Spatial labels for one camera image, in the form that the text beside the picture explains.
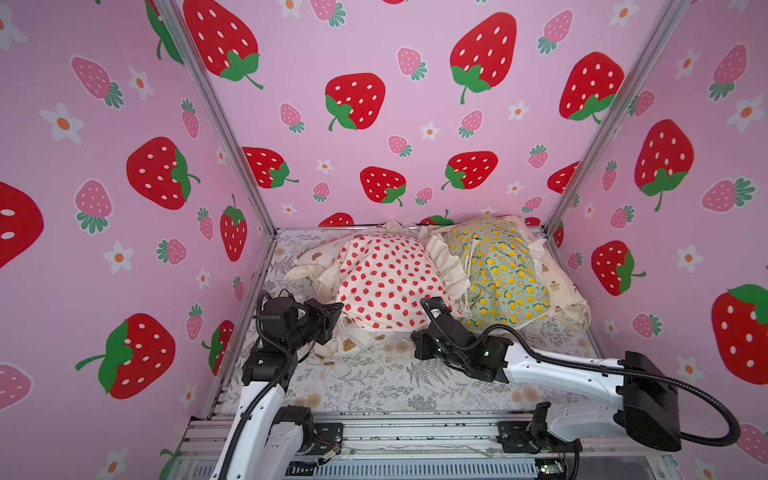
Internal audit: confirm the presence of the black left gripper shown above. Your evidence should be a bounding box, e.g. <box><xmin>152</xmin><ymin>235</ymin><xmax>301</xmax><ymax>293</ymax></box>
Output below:
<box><xmin>282</xmin><ymin>300</ymin><xmax>339</xmax><ymax>355</ymax></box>

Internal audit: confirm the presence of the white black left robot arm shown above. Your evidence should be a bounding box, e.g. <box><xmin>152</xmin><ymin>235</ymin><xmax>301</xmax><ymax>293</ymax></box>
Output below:
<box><xmin>211</xmin><ymin>291</ymin><xmax>344</xmax><ymax>479</ymax></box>

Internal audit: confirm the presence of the white bear print pillow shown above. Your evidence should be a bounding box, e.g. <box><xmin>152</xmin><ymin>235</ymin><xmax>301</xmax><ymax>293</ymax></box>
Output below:
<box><xmin>284</xmin><ymin>227</ymin><xmax>413</xmax><ymax>358</ymax></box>

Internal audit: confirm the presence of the aluminium corner post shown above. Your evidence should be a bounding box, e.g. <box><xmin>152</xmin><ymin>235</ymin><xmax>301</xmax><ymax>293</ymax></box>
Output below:
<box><xmin>541</xmin><ymin>0</ymin><xmax>690</xmax><ymax>240</ymax></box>
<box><xmin>156</xmin><ymin>0</ymin><xmax>276</xmax><ymax>239</ymax></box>

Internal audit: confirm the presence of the aluminium right corner post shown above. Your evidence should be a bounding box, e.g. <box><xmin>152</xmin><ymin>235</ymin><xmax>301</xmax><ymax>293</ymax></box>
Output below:
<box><xmin>541</xmin><ymin>0</ymin><xmax>690</xmax><ymax>240</ymax></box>

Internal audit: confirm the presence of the lemon print teal pillow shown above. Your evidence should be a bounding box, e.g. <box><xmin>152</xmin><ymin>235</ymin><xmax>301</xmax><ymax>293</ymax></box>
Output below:
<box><xmin>443</xmin><ymin>217</ymin><xmax>551</xmax><ymax>332</ymax></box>

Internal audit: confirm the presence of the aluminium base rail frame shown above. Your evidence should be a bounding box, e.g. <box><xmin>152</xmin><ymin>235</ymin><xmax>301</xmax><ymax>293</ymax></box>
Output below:
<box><xmin>161</xmin><ymin>410</ymin><xmax>667</xmax><ymax>480</ymax></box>

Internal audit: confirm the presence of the cream animal print pillow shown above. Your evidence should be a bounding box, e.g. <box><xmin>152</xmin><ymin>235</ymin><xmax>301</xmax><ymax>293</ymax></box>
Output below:
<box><xmin>504</xmin><ymin>215</ymin><xmax>591</xmax><ymax>332</ymax></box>

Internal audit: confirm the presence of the fern print bed sheet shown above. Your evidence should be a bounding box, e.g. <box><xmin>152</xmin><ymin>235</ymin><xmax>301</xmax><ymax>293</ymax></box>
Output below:
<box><xmin>214</xmin><ymin>229</ymin><xmax>602</xmax><ymax>415</ymax></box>

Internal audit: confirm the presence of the red strawberry print pillow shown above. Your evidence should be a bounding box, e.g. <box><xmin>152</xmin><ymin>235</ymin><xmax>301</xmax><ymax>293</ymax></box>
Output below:
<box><xmin>319</xmin><ymin>231</ymin><xmax>470</xmax><ymax>333</ymax></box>

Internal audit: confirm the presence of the aluminium left corner post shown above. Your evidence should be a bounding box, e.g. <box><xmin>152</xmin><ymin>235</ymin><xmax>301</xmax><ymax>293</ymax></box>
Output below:
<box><xmin>156</xmin><ymin>0</ymin><xmax>276</xmax><ymax>239</ymax></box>

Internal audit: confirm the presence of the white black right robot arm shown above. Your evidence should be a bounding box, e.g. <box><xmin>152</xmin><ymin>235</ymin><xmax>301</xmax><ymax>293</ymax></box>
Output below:
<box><xmin>411</xmin><ymin>297</ymin><xmax>741</xmax><ymax>452</ymax></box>

